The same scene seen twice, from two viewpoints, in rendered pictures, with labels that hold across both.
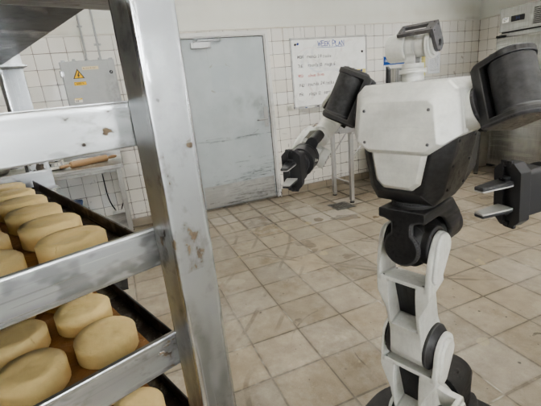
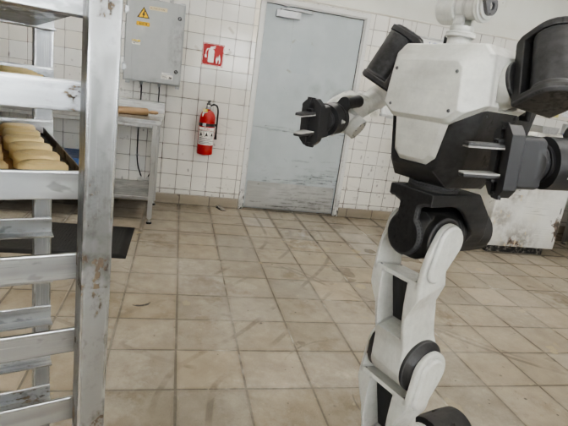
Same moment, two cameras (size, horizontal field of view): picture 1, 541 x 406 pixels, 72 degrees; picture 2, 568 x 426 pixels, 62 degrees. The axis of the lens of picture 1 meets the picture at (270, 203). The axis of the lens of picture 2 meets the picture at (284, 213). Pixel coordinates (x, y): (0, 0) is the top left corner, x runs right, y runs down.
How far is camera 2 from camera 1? 0.31 m
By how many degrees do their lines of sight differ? 7
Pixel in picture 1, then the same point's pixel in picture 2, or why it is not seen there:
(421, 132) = (445, 95)
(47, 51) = not seen: outside the picture
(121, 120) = not seen: outside the picture
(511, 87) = (548, 61)
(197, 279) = (103, 26)
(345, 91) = (390, 50)
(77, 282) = not seen: outside the picture
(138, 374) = (41, 96)
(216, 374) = (101, 122)
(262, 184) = (316, 194)
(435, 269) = (433, 263)
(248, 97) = (327, 88)
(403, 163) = (423, 130)
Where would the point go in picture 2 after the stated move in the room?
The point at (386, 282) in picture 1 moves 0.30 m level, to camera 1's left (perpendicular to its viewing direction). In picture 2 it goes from (381, 272) to (264, 251)
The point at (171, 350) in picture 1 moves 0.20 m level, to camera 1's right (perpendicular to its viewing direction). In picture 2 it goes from (74, 95) to (273, 126)
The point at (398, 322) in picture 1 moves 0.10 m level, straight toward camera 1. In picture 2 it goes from (385, 325) to (373, 341)
